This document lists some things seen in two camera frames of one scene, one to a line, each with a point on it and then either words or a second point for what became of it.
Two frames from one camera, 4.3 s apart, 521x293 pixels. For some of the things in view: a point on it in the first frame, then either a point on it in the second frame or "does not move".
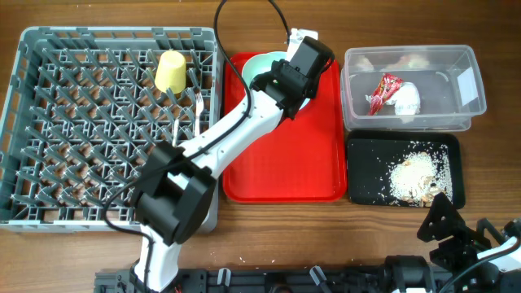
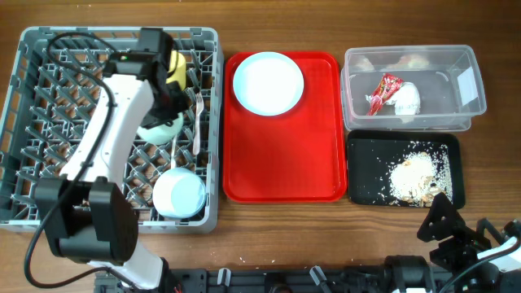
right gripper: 453,225 does not move
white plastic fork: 199,109 does not move
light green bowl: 260,63 → 164,133
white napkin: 406,102 does not move
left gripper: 278,66 → 183,102
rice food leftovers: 420,175 does not move
